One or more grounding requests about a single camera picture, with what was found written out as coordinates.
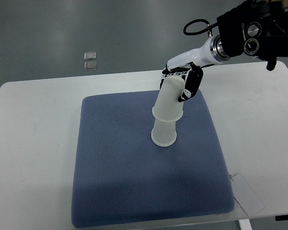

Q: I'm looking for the white paper cup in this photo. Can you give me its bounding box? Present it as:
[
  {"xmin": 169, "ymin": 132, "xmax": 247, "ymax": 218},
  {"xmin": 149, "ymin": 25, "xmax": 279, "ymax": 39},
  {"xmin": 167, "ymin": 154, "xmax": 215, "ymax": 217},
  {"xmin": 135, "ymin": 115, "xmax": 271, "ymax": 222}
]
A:
[
  {"xmin": 151, "ymin": 118, "xmax": 177, "ymax": 147},
  {"xmin": 152, "ymin": 76, "xmax": 185, "ymax": 122}
]

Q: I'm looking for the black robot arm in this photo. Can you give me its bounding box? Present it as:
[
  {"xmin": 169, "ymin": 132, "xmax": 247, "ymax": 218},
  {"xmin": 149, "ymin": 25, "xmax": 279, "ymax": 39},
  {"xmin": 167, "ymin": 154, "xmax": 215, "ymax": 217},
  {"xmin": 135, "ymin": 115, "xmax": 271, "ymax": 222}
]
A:
[{"xmin": 161, "ymin": 0, "xmax": 288, "ymax": 103}]

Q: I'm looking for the black table control panel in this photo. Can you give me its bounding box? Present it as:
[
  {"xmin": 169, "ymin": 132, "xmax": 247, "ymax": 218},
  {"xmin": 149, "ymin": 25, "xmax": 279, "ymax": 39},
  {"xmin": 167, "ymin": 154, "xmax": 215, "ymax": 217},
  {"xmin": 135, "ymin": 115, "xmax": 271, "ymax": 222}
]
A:
[{"xmin": 275, "ymin": 215, "xmax": 288, "ymax": 221}]

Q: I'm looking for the white paper cup on mat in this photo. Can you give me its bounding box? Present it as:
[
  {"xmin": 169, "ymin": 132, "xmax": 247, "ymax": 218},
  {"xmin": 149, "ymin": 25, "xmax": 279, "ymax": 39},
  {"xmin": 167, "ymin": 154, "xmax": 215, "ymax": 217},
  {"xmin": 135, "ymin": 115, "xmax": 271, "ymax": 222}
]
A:
[{"xmin": 151, "ymin": 118, "xmax": 177, "ymax": 147}]

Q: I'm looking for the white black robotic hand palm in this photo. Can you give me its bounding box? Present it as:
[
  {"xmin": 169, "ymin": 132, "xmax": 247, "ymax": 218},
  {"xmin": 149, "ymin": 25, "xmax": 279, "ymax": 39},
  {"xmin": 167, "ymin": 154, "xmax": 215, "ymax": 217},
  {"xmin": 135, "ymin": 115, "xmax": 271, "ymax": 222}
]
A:
[{"xmin": 167, "ymin": 35, "xmax": 228, "ymax": 71}]

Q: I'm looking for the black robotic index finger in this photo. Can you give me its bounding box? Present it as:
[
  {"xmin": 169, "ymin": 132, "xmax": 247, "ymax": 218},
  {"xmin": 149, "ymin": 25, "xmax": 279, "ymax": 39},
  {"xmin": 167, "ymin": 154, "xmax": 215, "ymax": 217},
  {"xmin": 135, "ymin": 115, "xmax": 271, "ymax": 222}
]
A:
[{"xmin": 169, "ymin": 68, "xmax": 191, "ymax": 77}]

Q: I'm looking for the white paper tag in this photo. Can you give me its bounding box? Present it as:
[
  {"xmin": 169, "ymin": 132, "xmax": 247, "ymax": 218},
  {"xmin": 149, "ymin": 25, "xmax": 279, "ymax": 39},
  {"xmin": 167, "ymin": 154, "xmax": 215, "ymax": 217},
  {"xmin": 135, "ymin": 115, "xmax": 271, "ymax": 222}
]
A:
[{"xmin": 231, "ymin": 174, "xmax": 265, "ymax": 217}]

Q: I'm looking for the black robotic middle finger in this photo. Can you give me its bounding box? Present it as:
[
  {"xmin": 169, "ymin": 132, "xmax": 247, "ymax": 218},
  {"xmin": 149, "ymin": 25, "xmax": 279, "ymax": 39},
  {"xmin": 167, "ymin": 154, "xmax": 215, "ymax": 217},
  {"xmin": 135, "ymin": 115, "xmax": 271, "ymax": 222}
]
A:
[{"xmin": 159, "ymin": 65, "xmax": 170, "ymax": 89}]

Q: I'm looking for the white table leg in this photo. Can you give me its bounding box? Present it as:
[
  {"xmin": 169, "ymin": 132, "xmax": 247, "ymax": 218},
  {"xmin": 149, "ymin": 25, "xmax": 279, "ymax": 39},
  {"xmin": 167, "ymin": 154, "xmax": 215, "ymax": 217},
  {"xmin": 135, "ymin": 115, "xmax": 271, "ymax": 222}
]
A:
[{"xmin": 238, "ymin": 219, "xmax": 252, "ymax": 230}]

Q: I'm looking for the blue textured cushion mat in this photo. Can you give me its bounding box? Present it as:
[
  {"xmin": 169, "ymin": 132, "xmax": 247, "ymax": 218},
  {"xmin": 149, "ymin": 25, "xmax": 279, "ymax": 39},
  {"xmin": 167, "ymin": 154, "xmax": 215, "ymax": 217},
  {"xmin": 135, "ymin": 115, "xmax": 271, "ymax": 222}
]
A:
[{"xmin": 72, "ymin": 91, "xmax": 235, "ymax": 228}]

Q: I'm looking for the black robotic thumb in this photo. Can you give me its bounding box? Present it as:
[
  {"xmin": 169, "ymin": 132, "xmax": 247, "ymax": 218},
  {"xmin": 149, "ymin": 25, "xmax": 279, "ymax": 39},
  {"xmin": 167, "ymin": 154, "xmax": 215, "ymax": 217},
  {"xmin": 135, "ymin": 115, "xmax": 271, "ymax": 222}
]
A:
[{"xmin": 178, "ymin": 63, "xmax": 204, "ymax": 103}]

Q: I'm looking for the upper metal floor plate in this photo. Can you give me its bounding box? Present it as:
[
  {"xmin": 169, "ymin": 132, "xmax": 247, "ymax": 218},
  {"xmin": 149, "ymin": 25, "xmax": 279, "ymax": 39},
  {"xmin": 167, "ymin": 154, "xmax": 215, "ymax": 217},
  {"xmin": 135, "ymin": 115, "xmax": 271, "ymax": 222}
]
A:
[{"xmin": 84, "ymin": 51, "xmax": 96, "ymax": 60}]

